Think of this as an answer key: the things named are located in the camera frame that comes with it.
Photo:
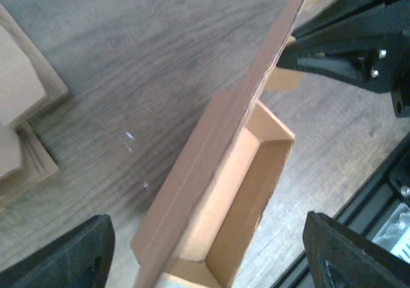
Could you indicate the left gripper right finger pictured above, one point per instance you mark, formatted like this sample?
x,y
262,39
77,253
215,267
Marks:
x,y
339,257

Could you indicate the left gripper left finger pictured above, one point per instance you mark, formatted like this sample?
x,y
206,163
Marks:
x,y
80,258

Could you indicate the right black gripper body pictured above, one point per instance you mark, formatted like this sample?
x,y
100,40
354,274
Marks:
x,y
387,66

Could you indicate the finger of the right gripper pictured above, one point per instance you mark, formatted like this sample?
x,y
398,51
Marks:
x,y
339,54
337,11

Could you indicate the cardboard box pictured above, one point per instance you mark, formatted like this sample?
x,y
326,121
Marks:
x,y
201,223

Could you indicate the stack of flat cardboard sheets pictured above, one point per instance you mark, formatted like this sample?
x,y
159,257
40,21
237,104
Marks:
x,y
29,85

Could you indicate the black aluminium frame rail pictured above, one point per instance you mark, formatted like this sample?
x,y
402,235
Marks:
x,y
365,212

